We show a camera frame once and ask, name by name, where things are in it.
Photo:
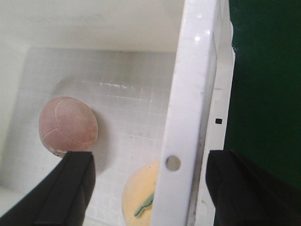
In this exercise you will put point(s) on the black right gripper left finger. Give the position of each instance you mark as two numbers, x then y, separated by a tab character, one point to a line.
61	198

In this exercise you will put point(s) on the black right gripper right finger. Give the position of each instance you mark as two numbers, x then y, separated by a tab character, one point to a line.
244	194

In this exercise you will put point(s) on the yellow round plush toy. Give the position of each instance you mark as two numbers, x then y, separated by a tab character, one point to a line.
138	195

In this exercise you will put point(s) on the pink round plush toy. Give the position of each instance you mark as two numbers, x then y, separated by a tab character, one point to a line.
67	124

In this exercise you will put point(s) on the white plastic tote box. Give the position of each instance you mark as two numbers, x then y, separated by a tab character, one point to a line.
132	62

